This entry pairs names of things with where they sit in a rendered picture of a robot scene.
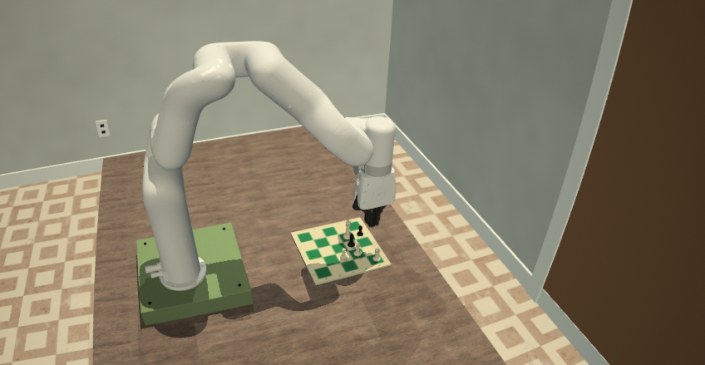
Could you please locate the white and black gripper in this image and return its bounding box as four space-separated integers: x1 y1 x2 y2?
352 168 396 227

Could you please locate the green and cream chessboard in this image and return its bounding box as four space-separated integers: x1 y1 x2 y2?
291 217 392 285

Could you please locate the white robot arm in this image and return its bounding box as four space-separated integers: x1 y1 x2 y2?
142 42 396 291

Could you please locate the white chess king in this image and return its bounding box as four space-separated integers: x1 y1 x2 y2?
343 219 351 239

